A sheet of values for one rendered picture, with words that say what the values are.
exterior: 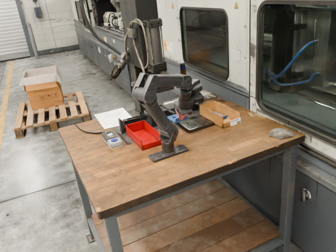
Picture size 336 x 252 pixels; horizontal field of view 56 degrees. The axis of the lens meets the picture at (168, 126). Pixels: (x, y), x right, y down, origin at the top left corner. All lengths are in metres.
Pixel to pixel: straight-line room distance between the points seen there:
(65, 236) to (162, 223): 0.82
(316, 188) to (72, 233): 1.78
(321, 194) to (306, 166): 0.16
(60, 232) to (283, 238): 1.65
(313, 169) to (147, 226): 1.11
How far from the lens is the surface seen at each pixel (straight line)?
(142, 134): 1.86
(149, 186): 1.40
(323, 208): 1.98
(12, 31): 10.92
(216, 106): 2.07
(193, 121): 1.91
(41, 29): 10.97
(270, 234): 2.17
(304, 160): 1.94
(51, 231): 2.80
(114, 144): 1.75
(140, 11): 1.88
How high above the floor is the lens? 1.69
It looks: 24 degrees down
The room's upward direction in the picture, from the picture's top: 6 degrees counter-clockwise
